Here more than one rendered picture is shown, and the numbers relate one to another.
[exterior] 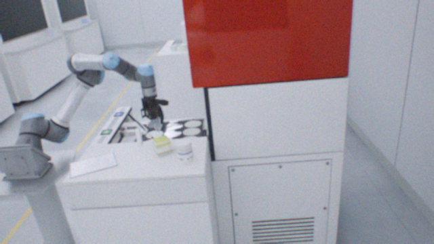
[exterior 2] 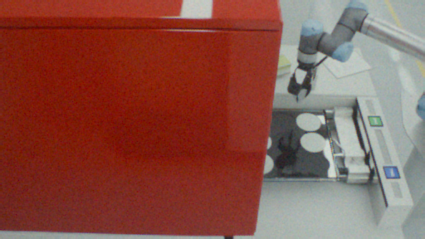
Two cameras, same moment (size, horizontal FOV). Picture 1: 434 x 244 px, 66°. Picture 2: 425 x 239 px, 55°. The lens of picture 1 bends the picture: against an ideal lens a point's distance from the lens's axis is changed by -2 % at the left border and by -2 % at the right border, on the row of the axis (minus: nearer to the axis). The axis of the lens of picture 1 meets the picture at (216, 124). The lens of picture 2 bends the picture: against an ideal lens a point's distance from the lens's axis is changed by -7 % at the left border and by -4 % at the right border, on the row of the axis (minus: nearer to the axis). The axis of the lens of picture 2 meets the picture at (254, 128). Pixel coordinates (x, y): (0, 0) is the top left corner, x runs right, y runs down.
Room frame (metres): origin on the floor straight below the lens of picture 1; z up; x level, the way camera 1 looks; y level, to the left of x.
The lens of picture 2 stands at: (2.87, -0.05, 2.13)
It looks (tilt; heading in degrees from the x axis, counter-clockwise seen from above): 46 degrees down; 171
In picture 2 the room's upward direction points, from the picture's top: 5 degrees clockwise
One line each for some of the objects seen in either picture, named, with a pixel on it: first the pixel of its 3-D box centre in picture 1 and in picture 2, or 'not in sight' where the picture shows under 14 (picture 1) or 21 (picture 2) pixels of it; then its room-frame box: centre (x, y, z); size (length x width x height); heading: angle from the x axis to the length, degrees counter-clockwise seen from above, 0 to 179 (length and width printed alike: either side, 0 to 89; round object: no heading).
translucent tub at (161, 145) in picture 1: (162, 146); (280, 65); (1.43, 0.26, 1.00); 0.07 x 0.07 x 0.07; 24
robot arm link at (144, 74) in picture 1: (146, 75); (311, 36); (1.63, 0.32, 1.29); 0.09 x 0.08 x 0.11; 49
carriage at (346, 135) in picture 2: (128, 142); (349, 144); (1.77, 0.52, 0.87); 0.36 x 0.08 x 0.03; 177
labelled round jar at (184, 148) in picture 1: (184, 151); not in sight; (1.33, 0.15, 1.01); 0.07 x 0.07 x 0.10
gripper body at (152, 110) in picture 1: (150, 106); (305, 70); (1.62, 0.32, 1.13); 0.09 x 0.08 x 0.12; 149
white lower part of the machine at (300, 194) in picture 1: (268, 179); not in sight; (1.94, -0.32, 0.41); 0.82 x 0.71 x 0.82; 177
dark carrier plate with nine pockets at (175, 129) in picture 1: (173, 133); (285, 142); (1.78, 0.25, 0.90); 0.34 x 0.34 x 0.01; 87
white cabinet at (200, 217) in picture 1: (165, 211); not in sight; (1.70, 0.36, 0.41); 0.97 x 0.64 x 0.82; 177
